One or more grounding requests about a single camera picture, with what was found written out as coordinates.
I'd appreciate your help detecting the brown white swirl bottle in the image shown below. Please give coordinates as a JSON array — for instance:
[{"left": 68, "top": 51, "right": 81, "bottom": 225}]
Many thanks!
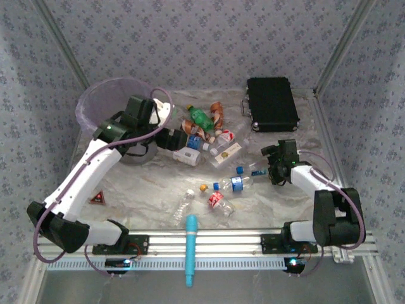
[{"left": 209, "top": 101, "right": 225, "bottom": 131}]

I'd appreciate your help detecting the grey waste bin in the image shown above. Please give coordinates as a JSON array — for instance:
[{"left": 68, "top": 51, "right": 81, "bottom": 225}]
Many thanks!
[{"left": 75, "top": 77, "right": 173, "bottom": 166}]

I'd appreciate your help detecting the large clear bottle gold emblem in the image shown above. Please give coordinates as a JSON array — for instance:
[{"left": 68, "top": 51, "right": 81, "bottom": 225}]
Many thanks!
[{"left": 208, "top": 141, "right": 251, "bottom": 169}]

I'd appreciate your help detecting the grey slotted cable duct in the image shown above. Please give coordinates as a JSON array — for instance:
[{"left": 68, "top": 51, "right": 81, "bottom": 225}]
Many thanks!
[{"left": 46, "top": 258, "right": 289, "bottom": 272}]

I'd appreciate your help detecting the grey metal panel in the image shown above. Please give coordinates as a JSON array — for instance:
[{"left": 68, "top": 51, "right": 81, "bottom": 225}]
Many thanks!
[{"left": 36, "top": 269, "right": 379, "bottom": 304}]

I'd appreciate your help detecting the aluminium corner post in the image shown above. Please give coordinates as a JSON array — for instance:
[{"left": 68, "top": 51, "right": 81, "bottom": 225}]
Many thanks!
[
  {"left": 313, "top": 0, "right": 379, "bottom": 96},
  {"left": 31, "top": 0, "right": 92, "bottom": 92}
]

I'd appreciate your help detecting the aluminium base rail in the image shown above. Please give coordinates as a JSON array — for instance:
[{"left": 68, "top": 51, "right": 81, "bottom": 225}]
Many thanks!
[{"left": 34, "top": 229, "right": 380, "bottom": 258}]

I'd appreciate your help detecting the red triangle sticker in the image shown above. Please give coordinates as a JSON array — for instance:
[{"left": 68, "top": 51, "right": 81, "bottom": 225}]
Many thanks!
[{"left": 88, "top": 189, "right": 106, "bottom": 205}]

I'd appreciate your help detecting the small circuit board with LED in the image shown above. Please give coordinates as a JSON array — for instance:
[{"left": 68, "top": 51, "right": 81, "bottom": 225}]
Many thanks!
[
  {"left": 283, "top": 256, "right": 307, "bottom": 275},
  {"left": 104, "top": 258, "right": 133, "bottom": 276}
]

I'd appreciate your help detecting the red label yellow cap bottle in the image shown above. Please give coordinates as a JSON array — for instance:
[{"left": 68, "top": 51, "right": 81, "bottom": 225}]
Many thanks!
[{"left": 199, "top": 184, "right": 235, "bottom": 219}]

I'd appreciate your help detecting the turquoise pen-shaped tool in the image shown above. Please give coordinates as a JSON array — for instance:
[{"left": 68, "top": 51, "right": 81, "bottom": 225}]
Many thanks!
[{"left": 184, "top": 214, "right": 199, "bottom": 288}]

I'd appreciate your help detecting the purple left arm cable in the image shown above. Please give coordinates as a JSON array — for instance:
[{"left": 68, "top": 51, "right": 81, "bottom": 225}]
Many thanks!
[{"left": 33, "top": 87, "right": 175, "bottom": 263}]

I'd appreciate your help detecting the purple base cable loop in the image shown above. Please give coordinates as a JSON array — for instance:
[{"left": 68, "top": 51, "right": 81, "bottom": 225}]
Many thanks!
[
  {"left": 83, "top": 245, "right": 116, "bottom": 279},
  {"left": 289, "top": 245, "right": 324, "bottom": 278}
]

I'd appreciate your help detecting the white label red band bottle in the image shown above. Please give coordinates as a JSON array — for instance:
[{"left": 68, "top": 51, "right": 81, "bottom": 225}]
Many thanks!
[{"left": 172, "top": 147, "right": 203, "bottom": 168}]

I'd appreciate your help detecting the green bottle yellow cap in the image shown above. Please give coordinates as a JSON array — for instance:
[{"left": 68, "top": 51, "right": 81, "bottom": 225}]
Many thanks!
[{"left": 185, "top": 104, "right": 215, "bottom": 131}]

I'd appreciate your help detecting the black left camera cable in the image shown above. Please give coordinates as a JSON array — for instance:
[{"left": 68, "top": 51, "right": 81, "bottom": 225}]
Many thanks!
[{"left": 120, "top": 141, "right": 158, "bottom": 158}]

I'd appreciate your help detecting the brown label bottle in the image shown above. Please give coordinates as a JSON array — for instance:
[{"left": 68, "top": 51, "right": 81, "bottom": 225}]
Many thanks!
[{"left": 179, "top": 119, "right": 216, "bottom": 144}]

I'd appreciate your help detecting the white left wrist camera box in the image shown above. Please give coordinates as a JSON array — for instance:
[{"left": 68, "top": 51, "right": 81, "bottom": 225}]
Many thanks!
[{"left": 153, "top": 98, "right": 174, "bottom": 125}]

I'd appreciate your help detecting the slim clear bottle white cap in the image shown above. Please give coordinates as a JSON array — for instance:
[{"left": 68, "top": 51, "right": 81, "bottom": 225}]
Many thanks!
[{"left": 172, "top": 189, "right": 196, "bottom": 227}]

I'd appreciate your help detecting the aluminium frame strut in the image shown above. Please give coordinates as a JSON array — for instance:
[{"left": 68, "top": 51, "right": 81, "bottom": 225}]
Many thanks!
[
  {"left": 15, "top": 256, "right": 48, "bottom": 304},
  {"left": 362, "top": 256, "right": 398, "bottom": 304}
]

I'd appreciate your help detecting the purple translucent bin bag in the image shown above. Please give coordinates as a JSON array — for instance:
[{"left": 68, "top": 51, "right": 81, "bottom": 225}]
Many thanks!
[{"left": 75, "top": 77, "right": 174, "bottom": 142}]

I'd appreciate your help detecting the white metal bracket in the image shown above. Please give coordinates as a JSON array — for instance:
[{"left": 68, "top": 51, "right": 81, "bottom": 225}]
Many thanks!
[{"left": 331, "top": 246, "right": 354, "bottom": 264}]

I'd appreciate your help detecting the black hard case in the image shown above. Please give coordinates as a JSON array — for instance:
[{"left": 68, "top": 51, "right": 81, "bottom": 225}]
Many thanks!
[{"left": 242, "top": 77, "right": 301, "bottom": 133}]

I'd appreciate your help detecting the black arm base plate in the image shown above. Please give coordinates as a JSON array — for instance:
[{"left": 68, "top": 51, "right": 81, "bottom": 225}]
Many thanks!
[
  {"left": 260, "top": 233, "right": 320, "bottom": 255},
  {"left": 91, "top": 233, "right": 151, "bottom": 256}
]

